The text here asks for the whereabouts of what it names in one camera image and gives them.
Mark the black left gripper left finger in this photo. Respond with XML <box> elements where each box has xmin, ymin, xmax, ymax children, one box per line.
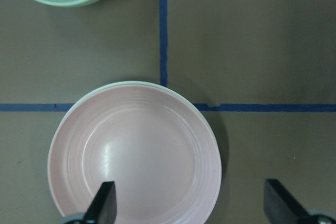
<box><xmin>83</xmin><ymin>182</ymin><xmax>117</xmax><ymax>224</ymax></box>

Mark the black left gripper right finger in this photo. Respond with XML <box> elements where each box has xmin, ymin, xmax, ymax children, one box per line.
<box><xmin>264</xmin><ymin>179</ymin><xmax>311</xmax><ymax>224</ymax></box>

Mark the pink plate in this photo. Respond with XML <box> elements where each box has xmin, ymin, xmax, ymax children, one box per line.
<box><xmin>47</xmin><ymin>81</ymin><xmax>222</xmax><ymax>223</ymax></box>

